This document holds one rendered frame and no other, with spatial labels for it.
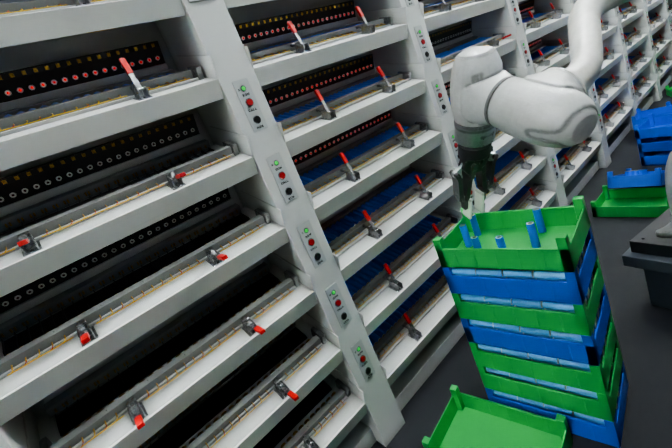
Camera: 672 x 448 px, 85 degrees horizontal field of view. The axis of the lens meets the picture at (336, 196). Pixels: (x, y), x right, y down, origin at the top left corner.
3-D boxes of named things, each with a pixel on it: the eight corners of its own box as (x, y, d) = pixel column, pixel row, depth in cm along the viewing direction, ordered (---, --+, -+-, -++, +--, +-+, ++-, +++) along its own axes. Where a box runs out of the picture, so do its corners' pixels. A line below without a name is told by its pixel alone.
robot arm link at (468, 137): (506, 117, 81) (504, 140, 85) (476, 104, 88) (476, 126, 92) (472, 133, 79) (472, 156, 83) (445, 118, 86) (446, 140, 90)
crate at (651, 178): (627, 183, 198) (626, 168, 197) (678, 180, 181) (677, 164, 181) (607, 188, 180) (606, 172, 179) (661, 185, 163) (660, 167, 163)
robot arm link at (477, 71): (440, 119, 86) (484, 139, 76) (437, 53, 76) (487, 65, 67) (475, 102, 89) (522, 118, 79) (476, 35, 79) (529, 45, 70)
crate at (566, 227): (590, 225, 88) (583, 194, 86) (574, 272, 75) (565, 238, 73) (470, 229, 109) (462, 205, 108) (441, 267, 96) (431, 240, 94)
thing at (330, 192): (442, 143, 133) (441, 105, 126) (316, 223, 99) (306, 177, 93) (397, 135, 146) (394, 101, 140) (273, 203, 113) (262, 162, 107)
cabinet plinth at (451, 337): (604, 162, 233) (602, 155, 232) (376, 440, 112) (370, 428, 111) (575, 165, 246) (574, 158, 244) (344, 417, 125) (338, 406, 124)
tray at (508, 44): (515, 49, 167) (517, 26, 162) (440, 85, 133) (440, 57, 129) (473, 50, 181) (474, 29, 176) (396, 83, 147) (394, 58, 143)
